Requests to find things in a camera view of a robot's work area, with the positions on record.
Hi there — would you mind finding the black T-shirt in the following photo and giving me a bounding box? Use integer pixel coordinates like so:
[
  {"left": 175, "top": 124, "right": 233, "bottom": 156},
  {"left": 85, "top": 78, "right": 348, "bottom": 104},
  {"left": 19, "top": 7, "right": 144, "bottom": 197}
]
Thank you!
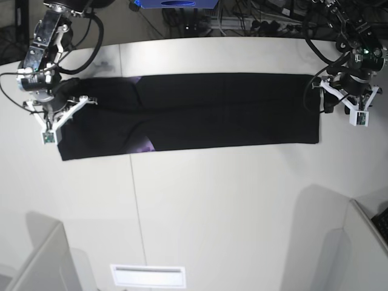
[{"left": 58, "top": 73, "right": 320, "bottom": 161}]

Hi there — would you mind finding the white power strip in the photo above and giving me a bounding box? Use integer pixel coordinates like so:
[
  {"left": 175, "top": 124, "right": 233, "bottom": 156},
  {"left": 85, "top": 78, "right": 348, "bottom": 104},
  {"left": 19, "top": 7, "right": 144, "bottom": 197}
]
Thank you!
[{"left": 199, "top": 16, "right": 302, "bottom": 35}]

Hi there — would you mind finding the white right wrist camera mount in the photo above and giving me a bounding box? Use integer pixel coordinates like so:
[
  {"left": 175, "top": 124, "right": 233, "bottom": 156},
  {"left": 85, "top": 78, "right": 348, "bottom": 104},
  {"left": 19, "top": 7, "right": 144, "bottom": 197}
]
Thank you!
[{"left": 24, "top": 95, "right": 98, "bottom": 146}]

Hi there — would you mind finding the white partition panel right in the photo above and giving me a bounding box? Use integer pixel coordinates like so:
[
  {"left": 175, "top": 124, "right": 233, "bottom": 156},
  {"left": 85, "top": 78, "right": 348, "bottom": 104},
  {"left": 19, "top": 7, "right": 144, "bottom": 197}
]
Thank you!
[{"left": 287, "top": 196, "right": 388, "bottom": 291}]

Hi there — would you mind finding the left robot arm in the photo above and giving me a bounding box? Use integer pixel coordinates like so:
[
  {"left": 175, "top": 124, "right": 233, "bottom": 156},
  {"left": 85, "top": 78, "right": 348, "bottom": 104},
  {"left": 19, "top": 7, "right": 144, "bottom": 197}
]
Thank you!
[{"left": 302, "top": 1, "right": 387, "bottom": 118}]

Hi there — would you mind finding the black keyboard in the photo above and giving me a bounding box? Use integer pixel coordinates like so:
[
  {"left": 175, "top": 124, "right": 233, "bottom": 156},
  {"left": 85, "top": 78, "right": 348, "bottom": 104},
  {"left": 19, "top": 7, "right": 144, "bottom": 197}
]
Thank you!
[{"left": 372, "top": 209, "right": 388, "bottom": 243}]

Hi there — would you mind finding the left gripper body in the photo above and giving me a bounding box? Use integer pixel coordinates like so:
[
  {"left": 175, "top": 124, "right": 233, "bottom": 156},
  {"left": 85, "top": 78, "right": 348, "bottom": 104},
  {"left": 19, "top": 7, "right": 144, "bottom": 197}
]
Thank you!
[{"left": 336, "top": 72, "right": 372, "bottom": 96}]

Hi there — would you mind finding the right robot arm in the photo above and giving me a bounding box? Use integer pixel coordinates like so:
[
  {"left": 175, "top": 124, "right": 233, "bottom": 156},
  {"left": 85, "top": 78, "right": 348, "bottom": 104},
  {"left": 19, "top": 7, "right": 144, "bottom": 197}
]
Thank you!
[{"left": 17, "top": 1, "right": 112, "bottom": 120}]

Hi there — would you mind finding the white partition panel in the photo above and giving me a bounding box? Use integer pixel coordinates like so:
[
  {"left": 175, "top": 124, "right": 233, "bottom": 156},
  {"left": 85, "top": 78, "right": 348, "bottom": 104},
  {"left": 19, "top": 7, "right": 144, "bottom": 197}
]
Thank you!
[
  {"left": 1, "top": 212, "right": 98, "bottom": 290},
  {"left": 287, "top": 196, "right": 388, "bottom": 291}
]

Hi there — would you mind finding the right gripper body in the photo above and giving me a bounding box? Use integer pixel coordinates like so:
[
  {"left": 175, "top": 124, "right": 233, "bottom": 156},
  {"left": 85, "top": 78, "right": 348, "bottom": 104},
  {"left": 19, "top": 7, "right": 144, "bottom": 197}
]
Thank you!
[{"left": 38, "top": 78, "right": 81, "bottom": 121}]

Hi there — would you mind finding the blue box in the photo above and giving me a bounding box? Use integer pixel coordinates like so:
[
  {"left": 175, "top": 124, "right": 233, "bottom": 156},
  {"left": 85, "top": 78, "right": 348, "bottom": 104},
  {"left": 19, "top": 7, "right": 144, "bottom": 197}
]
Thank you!
[{"left": 133, "top": 0, "right": 218, "bottom": 9}]

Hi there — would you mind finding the white partition panel left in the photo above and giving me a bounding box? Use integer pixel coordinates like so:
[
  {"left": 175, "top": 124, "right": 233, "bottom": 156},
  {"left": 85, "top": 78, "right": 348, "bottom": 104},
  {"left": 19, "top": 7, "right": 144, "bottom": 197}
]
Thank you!
[{"left": 1, "top": 212, "right": 98, "bottom": 290}]

